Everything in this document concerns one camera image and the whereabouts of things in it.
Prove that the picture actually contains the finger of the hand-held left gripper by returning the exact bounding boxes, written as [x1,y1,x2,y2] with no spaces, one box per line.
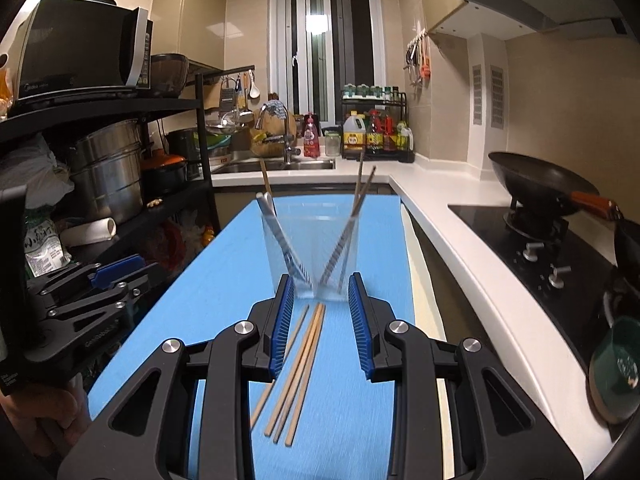
[27,254,147,297]
[42,262,173,326]

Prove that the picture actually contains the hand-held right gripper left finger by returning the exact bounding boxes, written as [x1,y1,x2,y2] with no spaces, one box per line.
[57,272,296,480]

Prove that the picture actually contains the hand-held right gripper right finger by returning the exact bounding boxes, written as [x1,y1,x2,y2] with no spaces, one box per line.
[347,271,586,480]

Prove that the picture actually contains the wooden chopstick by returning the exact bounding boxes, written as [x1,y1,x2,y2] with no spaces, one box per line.
[263,302,321,436]
[319,165,377,288]
[259,159,275,198]
[337,151,365,293]
[285,305,328,448]
[250,305,310,430]
[273,303,325,444]

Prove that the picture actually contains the clear plastic utensil holder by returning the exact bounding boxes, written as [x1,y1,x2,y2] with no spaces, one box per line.
[260,195,362,303]

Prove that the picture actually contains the person's left hand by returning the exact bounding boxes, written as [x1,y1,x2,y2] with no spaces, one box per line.
[15,380,93,456]

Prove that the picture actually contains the white paper roll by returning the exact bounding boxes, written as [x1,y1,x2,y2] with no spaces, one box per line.
[60,217,117,248]

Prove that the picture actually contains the colourful plastic bags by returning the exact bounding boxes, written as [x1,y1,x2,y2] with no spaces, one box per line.
[150,210,217,261]

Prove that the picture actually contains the green printed food packet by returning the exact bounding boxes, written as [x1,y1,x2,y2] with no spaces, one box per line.
[22,207,73,281]

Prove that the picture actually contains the blue table mat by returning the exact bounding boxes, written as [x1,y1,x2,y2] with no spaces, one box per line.
[87,192,418,480]

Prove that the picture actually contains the stainless steel stockpot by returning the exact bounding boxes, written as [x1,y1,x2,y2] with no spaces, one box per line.
[65,119,148,226]

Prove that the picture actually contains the black pot with orange lid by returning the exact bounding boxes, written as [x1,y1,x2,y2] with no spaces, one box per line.
[140,152,190,193]

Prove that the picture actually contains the white plastic bag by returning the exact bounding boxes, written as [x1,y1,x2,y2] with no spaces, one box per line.
[0,132,76,211]

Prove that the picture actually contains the dark cooking pot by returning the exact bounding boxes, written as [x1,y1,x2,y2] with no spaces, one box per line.
[167,129,201,181]

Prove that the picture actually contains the black metal shelf rack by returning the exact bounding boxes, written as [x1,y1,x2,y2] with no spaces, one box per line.
[0,65,256,281]

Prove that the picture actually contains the green plastic basin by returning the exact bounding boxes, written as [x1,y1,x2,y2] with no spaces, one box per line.
[207,132,233,158]

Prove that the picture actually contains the stainless steel sink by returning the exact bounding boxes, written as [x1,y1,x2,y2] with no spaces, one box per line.
[212,157,337,173]

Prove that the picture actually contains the black gas cooktop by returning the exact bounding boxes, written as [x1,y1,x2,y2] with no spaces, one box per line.
[447,202,631,376]

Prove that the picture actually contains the black spice rack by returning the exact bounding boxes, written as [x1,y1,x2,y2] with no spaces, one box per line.
[341,85,416,163]

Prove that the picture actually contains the wooden cutting board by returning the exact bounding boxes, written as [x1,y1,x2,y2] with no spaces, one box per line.
[248,100,291,158]

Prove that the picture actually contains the chrome kitchen faucet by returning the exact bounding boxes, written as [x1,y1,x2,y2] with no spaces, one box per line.
[255,102,301,163]

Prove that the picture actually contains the metal strainer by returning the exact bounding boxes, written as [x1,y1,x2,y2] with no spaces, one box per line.
[205,110,253,136]

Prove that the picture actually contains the red dish soap bottle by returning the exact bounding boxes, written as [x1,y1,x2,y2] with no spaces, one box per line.
[302,112,321,157]

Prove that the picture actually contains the oil jug with yellow label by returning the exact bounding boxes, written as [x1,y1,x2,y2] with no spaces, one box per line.
[343,112,367,153]

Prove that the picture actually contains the red sauce bottle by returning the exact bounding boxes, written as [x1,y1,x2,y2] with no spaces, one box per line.
[367,110,383,153]

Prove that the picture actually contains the dark glass bowl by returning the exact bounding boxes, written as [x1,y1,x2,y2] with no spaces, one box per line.
[150,53,190,98]

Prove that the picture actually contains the black microwave oven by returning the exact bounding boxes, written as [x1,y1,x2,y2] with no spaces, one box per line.
[10,0,153,103]

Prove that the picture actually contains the row of spice jars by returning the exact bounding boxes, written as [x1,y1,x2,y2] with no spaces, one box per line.
[342,84,401,101]

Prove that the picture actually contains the green bowl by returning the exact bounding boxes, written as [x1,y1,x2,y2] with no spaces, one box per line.
[587,317,640,423]

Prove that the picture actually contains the hanging metal kitchen tools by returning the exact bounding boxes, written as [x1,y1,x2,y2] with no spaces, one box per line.
[404,30,422,86]

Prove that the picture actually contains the kitchen window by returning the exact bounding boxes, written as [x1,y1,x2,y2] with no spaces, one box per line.
[270,0,388,128]

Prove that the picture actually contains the black frying pan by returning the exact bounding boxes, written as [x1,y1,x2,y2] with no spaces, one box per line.
[612,217,640,281]

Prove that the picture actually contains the black wok with wooden handle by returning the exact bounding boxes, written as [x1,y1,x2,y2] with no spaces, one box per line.
[487,151,618,221]

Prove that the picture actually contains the wall vent grille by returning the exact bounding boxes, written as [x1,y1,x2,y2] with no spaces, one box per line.
[490,66,505,128]
[471,64,483,126]

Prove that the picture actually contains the wall cabinet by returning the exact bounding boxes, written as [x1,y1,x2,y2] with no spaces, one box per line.
[427,0,506,41]

